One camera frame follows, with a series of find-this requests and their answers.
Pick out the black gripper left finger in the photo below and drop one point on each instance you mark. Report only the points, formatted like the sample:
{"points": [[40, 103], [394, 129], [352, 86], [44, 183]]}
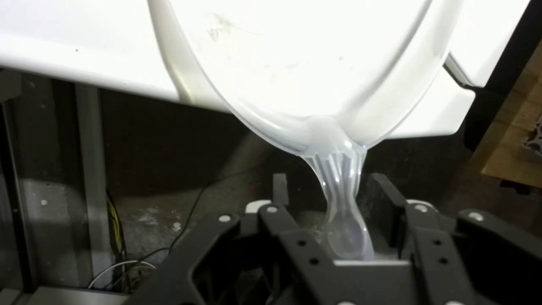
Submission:
{"points": [[293, 254]]}

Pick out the white washing machine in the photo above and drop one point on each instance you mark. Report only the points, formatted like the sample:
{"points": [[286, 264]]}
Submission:
{"points": [[72, 44]]}

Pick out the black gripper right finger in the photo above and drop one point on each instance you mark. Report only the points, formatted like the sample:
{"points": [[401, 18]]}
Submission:
{"points": [[433, 259]]}

